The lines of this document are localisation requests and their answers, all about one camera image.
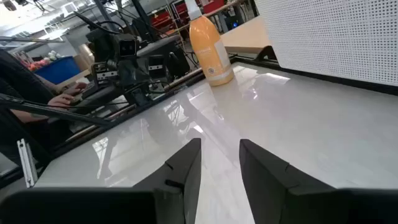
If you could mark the beige cardboard roll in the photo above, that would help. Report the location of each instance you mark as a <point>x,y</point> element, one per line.
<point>86,56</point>

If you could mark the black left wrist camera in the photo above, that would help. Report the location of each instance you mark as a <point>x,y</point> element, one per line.
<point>128,46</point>

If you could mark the red storage bin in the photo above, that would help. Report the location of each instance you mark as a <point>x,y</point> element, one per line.
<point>161,20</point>
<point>213,5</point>

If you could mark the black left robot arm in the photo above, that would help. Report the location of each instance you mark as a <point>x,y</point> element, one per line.
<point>174,63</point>

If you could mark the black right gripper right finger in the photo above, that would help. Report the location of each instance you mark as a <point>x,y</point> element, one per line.
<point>267,186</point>

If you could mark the white perforated laundry basket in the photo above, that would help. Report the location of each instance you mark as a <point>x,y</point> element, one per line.
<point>326,37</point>

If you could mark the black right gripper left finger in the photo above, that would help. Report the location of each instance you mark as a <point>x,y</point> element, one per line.
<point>180,174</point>

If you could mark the orange spray bottle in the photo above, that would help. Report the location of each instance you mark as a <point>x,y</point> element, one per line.
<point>208,46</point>

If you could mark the blue plastic bin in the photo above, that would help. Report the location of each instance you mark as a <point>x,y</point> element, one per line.
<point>59,70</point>

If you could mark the light wooden desk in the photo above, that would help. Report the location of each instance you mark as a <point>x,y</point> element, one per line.
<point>245,37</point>

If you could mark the person's hand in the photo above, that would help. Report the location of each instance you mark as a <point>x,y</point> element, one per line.
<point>76,88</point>
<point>62,100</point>

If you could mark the person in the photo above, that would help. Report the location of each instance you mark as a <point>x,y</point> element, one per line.
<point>18,81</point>

